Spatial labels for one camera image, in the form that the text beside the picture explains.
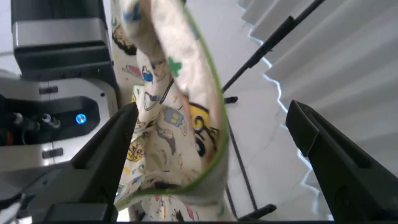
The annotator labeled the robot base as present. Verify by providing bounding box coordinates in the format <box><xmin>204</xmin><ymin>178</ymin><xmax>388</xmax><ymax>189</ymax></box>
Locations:
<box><xmin>0</xmin><ymin>0</ymin><xmax>121</xmax><ymax>224</ymax></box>

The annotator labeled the white curtain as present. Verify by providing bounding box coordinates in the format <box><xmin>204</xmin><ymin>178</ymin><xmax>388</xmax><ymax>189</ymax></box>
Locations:
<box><xmin>238</xmin><ymin>0</ymin><xmax>398</xmax><ymax>190</ymax></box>

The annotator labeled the black clothes rack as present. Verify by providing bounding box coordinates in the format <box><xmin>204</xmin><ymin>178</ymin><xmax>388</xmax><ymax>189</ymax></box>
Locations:
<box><xmin>221</xmin><ymin>0</ymin><xmax>326</xmax><ymax>222</ymax></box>

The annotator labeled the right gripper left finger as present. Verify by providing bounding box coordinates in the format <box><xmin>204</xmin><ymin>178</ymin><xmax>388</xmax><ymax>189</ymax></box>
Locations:
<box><xmin>26</xmin><ymin>102</ymin><xmax>139</xmax><ymax>223</ymax></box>

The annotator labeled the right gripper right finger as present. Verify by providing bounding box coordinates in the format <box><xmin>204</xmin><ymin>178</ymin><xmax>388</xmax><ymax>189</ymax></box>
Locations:
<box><xmin>285</xmin><ymin>99</ymin><xmax>398</xmax><ymax>223</ymax></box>

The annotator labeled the cream printed garment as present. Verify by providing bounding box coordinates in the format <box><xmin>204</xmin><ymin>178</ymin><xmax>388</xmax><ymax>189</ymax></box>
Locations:
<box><xmin>110</xmin><ymin>0</ymin><xmax>237</xmax><ymax>222</ymax></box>

